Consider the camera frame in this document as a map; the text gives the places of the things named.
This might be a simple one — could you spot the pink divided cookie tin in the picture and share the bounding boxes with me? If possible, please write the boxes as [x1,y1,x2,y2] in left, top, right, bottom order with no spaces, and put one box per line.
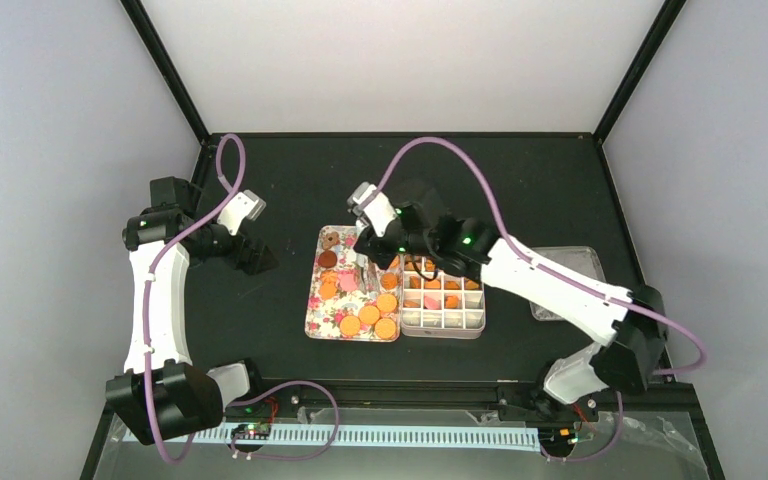
[399,255,486,340]

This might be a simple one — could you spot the floral cookie tray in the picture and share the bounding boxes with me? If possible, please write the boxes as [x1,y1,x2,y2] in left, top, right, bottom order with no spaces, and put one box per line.
[304,225,402,342]

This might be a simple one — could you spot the metal tongs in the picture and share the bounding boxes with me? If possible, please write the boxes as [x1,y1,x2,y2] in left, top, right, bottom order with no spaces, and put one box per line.
[355,254,380,298]

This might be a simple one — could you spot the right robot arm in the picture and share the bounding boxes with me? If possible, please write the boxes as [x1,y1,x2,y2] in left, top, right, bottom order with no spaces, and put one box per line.
[349,200,666,419]

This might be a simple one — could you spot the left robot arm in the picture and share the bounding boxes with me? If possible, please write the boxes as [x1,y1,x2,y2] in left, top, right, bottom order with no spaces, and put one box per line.
[105,177,278,445]

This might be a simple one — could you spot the white pink sandwich cookie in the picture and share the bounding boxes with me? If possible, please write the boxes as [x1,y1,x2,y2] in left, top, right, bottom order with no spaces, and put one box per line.
[422,295,442,310]

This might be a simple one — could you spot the dark brown round cookie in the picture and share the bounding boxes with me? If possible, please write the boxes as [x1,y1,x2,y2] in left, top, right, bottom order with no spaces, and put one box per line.
[317,250,338,269]

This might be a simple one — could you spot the brown flower cookie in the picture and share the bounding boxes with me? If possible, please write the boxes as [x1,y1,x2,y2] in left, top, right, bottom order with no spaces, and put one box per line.
[321,231,341,250]

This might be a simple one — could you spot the clear plastic tin lid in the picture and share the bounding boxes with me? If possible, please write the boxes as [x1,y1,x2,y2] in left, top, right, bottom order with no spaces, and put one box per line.
[529,246,607,323]

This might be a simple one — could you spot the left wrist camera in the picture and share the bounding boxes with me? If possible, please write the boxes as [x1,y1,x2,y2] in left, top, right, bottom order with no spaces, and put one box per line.
[217,190,266,236]

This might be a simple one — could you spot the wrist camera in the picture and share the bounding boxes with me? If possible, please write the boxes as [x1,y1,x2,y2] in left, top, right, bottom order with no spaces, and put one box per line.
[347,182,398,237]
[217,190,266,236]

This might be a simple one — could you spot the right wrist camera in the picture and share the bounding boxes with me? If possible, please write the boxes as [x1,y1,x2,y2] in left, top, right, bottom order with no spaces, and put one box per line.
[347,182,398,237]

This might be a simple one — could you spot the white slotted cable duct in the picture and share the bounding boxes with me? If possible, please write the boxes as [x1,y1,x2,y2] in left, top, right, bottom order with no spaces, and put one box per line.
[121,421,544,453]

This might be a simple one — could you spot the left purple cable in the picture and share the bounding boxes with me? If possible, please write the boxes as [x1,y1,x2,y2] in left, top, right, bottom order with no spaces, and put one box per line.
[142,132,340,464]

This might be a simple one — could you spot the black frame post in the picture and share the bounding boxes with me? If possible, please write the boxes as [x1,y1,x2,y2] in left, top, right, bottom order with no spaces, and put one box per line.
[120,0,210,144]

